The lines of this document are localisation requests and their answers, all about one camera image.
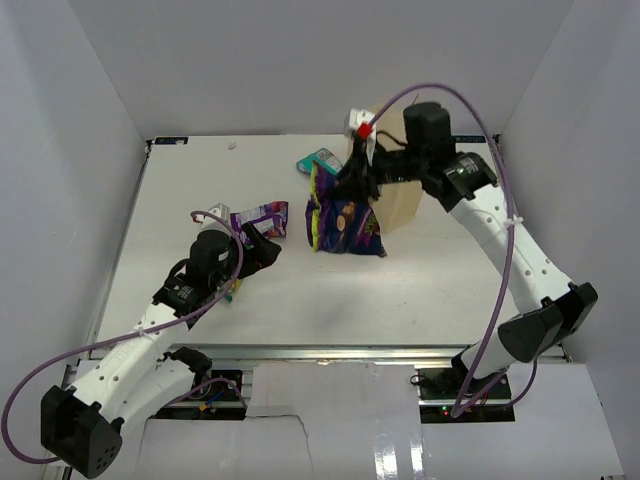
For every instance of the teal snack packet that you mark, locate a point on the teal snack packet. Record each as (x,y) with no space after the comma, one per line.
(322,157)

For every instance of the aluminium table frame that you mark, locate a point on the aluminium table frame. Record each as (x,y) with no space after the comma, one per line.
(429,292)

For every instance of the large dark purple snack bag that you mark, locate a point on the large dark purple snack bag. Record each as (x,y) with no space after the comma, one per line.
(339,226)

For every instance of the purple candy packet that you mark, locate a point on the purple candy packet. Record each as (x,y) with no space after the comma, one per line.
(270,220)

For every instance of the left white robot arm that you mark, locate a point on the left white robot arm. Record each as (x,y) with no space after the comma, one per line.
(85,423)

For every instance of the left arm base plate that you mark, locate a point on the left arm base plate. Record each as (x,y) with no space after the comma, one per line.
(215,402)

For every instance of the brown paper bag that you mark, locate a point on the brown paper bag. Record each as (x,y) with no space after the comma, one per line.
(399,202)

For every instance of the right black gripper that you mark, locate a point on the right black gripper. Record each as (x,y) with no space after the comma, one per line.
(357,180)

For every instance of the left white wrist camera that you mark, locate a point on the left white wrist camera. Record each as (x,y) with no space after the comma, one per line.
(212,221)

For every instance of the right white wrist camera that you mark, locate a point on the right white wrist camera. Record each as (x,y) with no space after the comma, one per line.
(359,124)

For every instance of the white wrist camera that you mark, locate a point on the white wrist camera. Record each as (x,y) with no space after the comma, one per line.
(359,124)
(212,221)

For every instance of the green yellow snack packet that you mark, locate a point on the green yellow snack packet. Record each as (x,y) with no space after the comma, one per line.
(233,290)

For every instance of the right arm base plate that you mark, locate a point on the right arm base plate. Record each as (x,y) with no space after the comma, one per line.
(438,389)

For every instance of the white paper sheet front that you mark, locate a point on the white paper sheet front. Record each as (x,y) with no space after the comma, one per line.
(357,421)

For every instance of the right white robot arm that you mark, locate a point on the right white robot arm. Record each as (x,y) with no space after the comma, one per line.
(550,306)

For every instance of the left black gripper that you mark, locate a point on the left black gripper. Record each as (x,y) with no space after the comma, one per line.
(261,255)

